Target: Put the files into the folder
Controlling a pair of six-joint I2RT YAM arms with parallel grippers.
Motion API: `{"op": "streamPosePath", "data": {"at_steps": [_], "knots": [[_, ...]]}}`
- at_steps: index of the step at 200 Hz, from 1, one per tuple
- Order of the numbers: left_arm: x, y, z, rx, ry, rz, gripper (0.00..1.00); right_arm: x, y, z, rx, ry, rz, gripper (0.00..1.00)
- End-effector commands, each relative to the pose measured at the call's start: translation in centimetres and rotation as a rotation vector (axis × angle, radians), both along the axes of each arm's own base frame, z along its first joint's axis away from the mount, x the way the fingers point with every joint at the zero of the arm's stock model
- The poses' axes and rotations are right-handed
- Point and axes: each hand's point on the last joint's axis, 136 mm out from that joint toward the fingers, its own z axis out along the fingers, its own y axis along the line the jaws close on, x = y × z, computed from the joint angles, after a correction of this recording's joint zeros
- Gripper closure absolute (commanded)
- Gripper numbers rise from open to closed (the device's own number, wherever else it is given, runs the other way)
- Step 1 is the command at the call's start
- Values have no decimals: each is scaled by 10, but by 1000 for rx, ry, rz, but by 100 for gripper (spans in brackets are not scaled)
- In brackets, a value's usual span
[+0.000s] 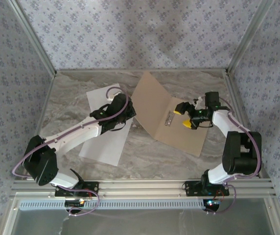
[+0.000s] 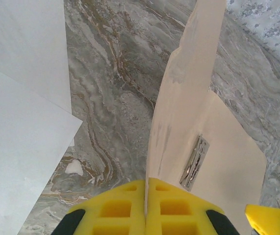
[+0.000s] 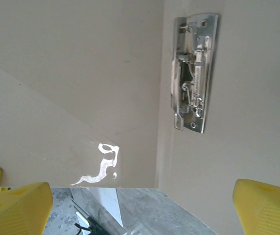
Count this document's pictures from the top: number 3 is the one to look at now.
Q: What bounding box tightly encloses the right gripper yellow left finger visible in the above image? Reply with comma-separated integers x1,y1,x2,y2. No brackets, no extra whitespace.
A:
0,182,54,235

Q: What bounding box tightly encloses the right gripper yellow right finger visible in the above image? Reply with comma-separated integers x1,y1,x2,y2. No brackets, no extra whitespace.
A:
232,179,280,235

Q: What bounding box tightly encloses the brown cardboard folder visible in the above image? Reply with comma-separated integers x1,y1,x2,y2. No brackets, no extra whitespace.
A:
0,0,280,235

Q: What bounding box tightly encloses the metal folder clip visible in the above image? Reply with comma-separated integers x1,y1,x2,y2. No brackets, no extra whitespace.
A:
169,13,221,134

